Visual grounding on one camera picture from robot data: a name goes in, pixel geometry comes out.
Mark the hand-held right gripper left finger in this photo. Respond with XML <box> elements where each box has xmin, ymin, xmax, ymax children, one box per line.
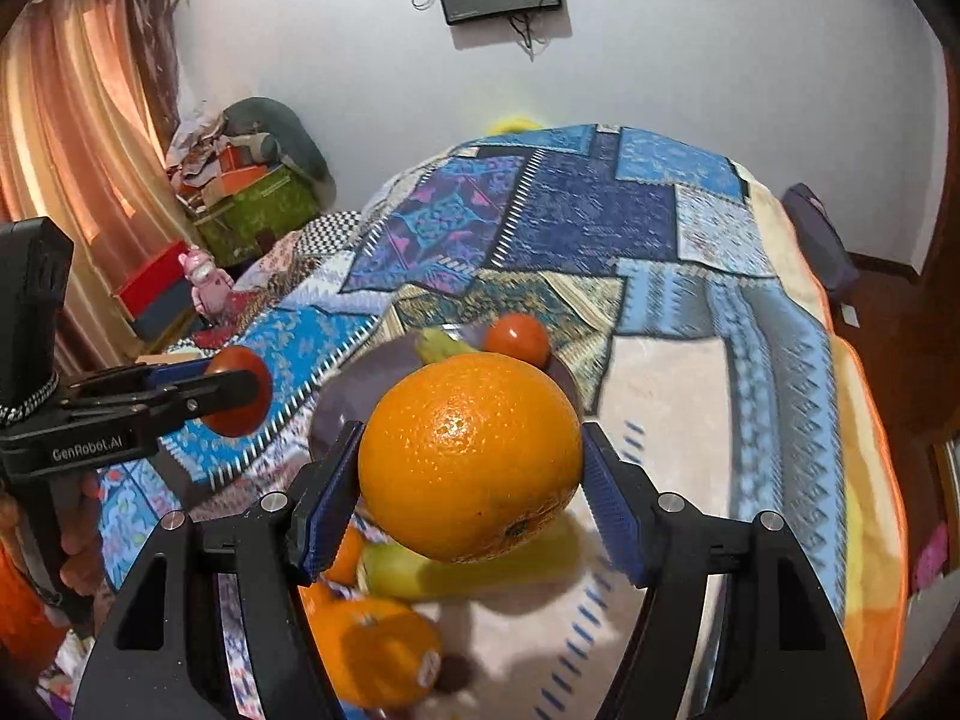
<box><xmin>71</xmin><ymin>422</ymin><xmax>367</xmax><ymax>720</ymax></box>

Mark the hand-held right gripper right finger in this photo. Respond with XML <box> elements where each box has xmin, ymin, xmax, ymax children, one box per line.
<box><xmin>581</xmin><ymin>422</ymin><xmax>875</xmax><ymax>720</ymax></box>

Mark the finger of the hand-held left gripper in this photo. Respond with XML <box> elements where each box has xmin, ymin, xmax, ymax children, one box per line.
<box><xmin>64</xmin><ymin>370</ymin><xmax>261</xmax><ymax>440</ymax></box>
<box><xmin>71</xmin><ymin>358</ymin><xmax>220</xmax><ymax>400</ymax></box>

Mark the red tomato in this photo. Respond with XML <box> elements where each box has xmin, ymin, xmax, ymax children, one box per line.
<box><xmin>482</xmin><ymin>313</ymin><xmax>552</xmax><ymax>370</ymax></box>
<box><xmin>201</xmin><ymin>345</ymin><xmax>274</xmax><ymax>437</ymax></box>

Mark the large orange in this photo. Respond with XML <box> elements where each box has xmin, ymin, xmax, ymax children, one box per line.
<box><xmin>358</xmin><ymin>352</ymin><xmax>584</xmax><ymax>565</ymax></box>

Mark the person's left hand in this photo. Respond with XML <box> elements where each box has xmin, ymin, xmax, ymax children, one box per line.
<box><xmin>58</xmin><ymin>469</ymin><xmax>107</xmax><ymax>587</ymax></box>

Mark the small orange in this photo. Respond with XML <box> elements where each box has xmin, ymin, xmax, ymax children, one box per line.
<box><xmin>322</xmin><ymin>519</ymin><xmax>370</xmax><ymax>587</ymax></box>

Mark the pink toy figure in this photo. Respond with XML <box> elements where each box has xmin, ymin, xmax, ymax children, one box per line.
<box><xmin>180</xmin><ymin>246</ymin><xmax>235</xmax><ymax>320</ymax></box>

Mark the red box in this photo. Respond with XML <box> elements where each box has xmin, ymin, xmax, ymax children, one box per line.
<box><xmin>114</xmin><ymin>240</ymin><xmax>197</xmax><ymax>342</ymax></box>

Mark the yellow-green banana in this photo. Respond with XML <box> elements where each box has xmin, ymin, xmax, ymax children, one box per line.
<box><xmin>362</xmin><ymin>514</ymin><xmax>593</xmax><ymax>602</ymax></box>

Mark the patchwork blanket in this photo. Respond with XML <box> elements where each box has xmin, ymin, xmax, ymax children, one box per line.
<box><xmin>45</xmin><ymin>122</ymin><xmax>912</xmax><ymax>720</ymax></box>

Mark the floral pink cloth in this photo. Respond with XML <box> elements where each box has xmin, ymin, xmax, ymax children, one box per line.
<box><xmin>232</xmin><ymin>232</ymin><xmax>316</xmax><ymax>297</ymax></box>

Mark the orange with sticker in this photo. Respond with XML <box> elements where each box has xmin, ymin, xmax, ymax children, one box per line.
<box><xmin>304</xmin><ymin>583</ymin><xmax>443</xmax><ymax>713</ymax></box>

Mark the orange curtain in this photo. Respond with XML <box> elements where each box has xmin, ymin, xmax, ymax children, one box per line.
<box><xmin>0</xmin><ymin>0</ymin><xmax>197</xmax><ymax>376</ymax></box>

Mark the green box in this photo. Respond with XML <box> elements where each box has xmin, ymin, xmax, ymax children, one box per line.
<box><xmin>193</xmin><ymin>165</ymin><xmax>323</xmax><ymax>267</ymax></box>

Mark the green banana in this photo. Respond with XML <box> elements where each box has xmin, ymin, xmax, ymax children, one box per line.
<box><xmin>415</xmin><ymin>326</ymin><xmax>481</xmax><ymax>367</ymax></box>

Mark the checkered cloth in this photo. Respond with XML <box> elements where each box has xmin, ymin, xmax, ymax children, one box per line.
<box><xmin>296</xmin><ymin>210</ymin><xmax>365</xmax><ymax>256</ymax></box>

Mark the orange box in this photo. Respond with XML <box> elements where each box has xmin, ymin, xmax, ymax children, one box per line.
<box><xmin>212</xmin><ymin>146</ymin><xmax>272</xmax><ymax>197</ymax></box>

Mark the dark round object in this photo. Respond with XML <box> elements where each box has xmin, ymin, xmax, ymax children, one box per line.
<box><xmin>433</xmin><ymin>652</ymin><xmax>475</xmax><ymax>695</ymax></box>

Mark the grey cushion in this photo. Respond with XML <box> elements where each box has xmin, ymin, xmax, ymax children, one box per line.
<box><xmin>223</xmin><ymin>97</ymin><xmax>331</xmax><ymax>185</ymax></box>

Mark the orange cloth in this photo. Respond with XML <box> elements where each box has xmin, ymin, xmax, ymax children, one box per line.
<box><xmin>0</xmin><ymin>495</ymin><xmax>76</xmax><ymax>683</ymax></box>

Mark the pink object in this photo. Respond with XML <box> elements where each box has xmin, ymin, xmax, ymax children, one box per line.
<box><xmin>911</xmin><ymin>521</ymin><xmax>950</xmax><ymax>593</ymax></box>

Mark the purple bag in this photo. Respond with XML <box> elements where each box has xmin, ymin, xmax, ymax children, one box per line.
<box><xmin>780</xmin><ymin>181</ymin><xmax>862</xmax><ymax>297</ymax></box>

